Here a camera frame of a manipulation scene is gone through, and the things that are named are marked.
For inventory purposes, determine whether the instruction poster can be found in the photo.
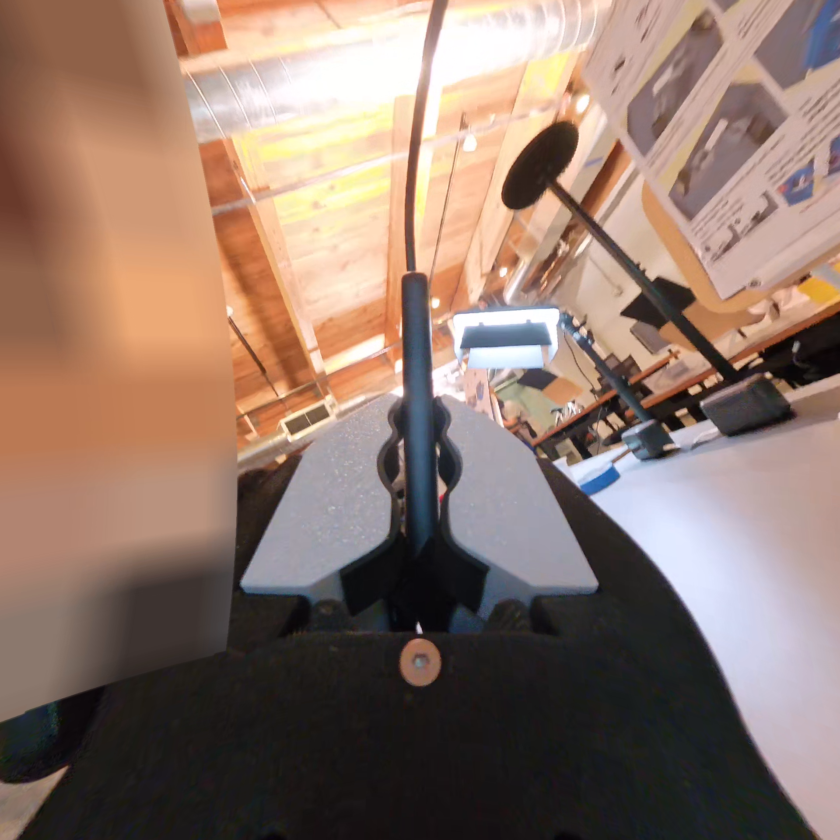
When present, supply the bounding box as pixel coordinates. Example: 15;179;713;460
581;0;840;301

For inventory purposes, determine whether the plywood poster board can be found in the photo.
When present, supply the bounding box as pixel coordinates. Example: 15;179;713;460
640;177;778;317

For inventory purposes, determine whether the blue tape roll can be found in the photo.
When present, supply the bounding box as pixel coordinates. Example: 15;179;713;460
577;459;622;495

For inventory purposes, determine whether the silver air duct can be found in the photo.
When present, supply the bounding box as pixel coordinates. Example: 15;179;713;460
182;0;614;144

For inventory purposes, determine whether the led light panel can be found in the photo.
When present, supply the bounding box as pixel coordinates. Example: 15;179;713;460
451;305;563;370

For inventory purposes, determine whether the black light stand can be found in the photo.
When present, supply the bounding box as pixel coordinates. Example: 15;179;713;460
558;312;657;434

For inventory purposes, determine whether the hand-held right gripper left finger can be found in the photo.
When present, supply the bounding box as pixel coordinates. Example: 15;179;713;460
239;392;403;616

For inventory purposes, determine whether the dark grey stand base block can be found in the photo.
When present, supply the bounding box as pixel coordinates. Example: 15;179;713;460
699;375;795;437

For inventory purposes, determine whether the black flat panel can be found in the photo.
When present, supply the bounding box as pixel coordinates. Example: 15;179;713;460
620;277;698;330

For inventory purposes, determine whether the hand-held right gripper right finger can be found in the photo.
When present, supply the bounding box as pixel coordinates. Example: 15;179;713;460
435;394;599;616

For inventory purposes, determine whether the black disc-topped stand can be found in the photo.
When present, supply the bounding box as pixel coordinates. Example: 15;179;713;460
500;121;742;385

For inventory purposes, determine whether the white ceiling vent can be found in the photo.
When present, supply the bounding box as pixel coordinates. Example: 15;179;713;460
277;400;338;442

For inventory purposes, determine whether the black usb cable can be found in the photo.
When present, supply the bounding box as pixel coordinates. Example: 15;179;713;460
399;0;452;578

